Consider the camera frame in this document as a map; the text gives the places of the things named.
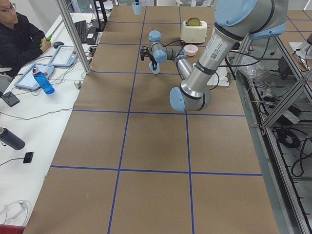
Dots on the small black square device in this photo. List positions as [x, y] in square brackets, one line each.
[28, 157]

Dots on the black smartphone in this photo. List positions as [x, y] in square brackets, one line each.
[10, 99]

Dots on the teach pendant tablet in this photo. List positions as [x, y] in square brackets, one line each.
[64, 56]
[27, 80]

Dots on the aluminium frame post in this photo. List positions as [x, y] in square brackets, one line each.
[69, 25]

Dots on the near teach pendant tablet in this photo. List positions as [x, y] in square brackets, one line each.
[27, 80]

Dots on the cream white toaster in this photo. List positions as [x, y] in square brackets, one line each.
[194, 34]

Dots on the brown toast slice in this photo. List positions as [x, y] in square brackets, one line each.
[193, 22]

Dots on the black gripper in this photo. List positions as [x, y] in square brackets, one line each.
[152, 60]

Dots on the black computer mouse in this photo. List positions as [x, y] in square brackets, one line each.
[57, 44]

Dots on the black keyboard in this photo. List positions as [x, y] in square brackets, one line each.
[81, 28]

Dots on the pink plastic bowl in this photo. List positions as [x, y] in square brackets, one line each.
[191, 50]

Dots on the clear plastic bag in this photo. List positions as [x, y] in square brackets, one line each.
[254, 72]

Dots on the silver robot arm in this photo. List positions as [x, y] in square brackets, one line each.
[234, 20]

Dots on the white charger with cable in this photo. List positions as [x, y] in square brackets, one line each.
[16, 213]

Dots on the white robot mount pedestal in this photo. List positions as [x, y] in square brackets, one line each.
[219, 78]

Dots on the dark grey thermos bottle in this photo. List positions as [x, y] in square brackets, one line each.
[10, 139]

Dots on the seated person black jacket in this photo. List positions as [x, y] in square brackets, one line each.
[20, 41]

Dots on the light blue cup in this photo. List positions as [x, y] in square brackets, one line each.
[137, 8]
[155, 67]

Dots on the far teach pendant tablet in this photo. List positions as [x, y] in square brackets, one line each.
[64, 56]

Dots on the blue water bottle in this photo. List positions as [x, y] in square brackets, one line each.
[44, 81]

